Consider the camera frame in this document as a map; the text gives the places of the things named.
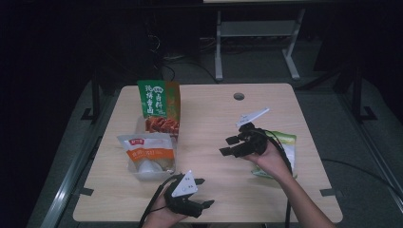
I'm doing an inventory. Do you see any person's right hand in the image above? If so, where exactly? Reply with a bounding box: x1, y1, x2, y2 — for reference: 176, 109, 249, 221
244, 140, 293, 183

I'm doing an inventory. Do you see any orange and white seasoning packet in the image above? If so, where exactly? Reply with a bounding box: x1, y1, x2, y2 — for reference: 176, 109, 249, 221
116, 132, 177, 176

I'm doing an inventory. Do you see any clear plastic storage rack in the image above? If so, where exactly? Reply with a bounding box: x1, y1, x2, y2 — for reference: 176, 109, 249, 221
125, 113, 179, 182

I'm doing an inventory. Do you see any person's left hand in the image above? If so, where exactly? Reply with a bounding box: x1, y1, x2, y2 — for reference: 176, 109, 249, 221
147, 186, 190, 225

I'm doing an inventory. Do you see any green and gold seasoning packet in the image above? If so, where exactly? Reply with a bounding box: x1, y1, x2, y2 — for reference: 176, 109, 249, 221
136, 79, 182, 141

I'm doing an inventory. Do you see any black metal stand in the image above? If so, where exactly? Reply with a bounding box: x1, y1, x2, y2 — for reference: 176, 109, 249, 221
351, 65, 378, 124

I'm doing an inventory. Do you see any green and white seasoning packet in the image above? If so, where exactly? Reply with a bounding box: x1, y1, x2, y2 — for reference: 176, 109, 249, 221
251, 129, 298, 181

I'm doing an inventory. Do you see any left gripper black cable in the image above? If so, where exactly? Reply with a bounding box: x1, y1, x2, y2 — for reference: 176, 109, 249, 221
138, 173, 184, 228

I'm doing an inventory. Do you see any aluminium rail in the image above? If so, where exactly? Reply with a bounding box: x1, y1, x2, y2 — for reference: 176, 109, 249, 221
38, 91, 110, 228
336, 91, 403, 203

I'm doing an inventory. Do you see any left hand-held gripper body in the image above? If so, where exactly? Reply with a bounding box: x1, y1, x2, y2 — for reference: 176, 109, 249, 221
163, 169, 207, 219

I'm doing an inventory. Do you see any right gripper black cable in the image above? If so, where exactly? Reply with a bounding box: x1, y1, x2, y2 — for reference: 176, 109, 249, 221
261, 128, 294, 228

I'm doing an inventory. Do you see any white metal stand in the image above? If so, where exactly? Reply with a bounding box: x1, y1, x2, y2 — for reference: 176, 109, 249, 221
214, 9, 307, 83

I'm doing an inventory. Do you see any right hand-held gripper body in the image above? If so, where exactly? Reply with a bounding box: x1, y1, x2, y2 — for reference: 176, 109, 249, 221
234, 106, 271, 158

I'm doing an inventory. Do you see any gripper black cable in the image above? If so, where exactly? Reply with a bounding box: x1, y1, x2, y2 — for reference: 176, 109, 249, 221
138, 173, 184, 228
261, 128, 294, 228

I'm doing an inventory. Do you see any bundle of black floor cables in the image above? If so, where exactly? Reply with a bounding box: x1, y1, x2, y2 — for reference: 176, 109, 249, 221
148, 32, 220, 86

